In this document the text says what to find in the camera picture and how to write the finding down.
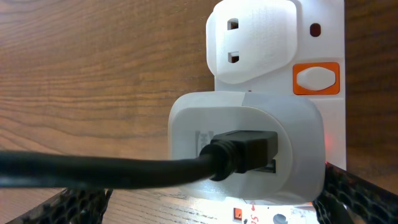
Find black charger cable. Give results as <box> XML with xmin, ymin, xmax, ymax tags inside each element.
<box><xmin>0</xmin><ymin>129</ymin><xmax>279</xmax><ymax>190</ymax></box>

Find white USB wall adapter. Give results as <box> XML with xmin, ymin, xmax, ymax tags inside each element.
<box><xmin>168</xmin><ymin>91</ymin><xmax>326</xmax><ymax>205</ymax></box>

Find white power strip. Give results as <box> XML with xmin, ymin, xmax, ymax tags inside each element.
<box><xmin>205</xmin><ymin>0</ymin><xmax>348</xmax><ymax>224</ymax></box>

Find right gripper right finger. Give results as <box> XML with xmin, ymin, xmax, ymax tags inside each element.
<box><xmin>312</xmin><ymin>162</ymin><xmax>397</xmax><ymax>224</ymax></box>

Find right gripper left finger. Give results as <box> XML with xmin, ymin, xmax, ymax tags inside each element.
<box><xmin>7</xmin><ymin>189</ymin><xmax>113</xmax><ymax>224</ymax></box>

